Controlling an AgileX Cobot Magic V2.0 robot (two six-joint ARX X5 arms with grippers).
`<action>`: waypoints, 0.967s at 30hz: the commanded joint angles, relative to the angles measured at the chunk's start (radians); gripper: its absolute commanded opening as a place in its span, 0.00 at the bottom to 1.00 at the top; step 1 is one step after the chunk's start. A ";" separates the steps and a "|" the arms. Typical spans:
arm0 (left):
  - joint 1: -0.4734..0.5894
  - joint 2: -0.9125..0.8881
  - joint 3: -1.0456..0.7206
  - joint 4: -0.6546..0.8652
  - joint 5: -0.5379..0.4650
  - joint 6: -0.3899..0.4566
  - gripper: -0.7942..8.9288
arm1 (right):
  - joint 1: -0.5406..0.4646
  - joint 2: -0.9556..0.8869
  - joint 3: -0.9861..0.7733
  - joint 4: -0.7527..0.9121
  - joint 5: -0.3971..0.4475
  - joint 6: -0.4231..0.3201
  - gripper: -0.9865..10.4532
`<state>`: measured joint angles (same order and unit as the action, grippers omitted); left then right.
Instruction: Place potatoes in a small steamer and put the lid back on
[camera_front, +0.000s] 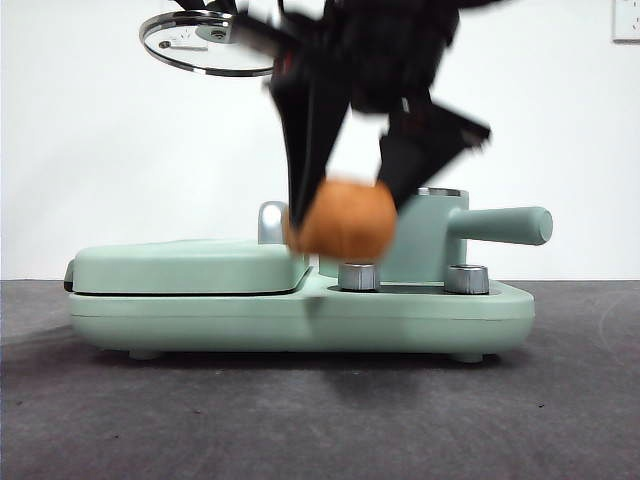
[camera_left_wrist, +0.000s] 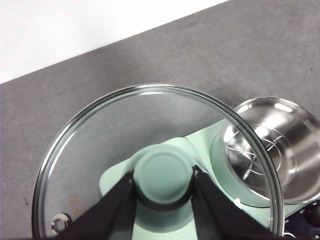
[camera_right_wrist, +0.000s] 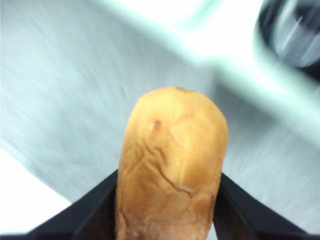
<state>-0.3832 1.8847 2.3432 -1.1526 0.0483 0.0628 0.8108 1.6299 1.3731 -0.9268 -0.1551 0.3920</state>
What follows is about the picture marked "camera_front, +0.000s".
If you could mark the silver control knob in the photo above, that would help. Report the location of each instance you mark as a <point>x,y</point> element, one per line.
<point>467,280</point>
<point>359,277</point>

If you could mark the white wall socket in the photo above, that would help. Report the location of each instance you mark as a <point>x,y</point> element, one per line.
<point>627,20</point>

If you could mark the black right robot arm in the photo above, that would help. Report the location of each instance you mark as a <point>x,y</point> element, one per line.
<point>390,50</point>

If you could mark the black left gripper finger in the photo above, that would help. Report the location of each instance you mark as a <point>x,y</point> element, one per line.
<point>192,4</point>
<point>230,5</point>

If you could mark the green breakfast maker base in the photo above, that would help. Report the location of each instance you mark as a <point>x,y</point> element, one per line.
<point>225,320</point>

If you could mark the green hinged griddle lid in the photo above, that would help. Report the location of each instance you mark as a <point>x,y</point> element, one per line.
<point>190,267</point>

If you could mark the glass lid with green knob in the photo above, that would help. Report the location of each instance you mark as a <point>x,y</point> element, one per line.
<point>210,55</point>

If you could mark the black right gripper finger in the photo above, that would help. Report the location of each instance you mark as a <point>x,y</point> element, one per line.
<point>310,140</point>
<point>410,160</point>

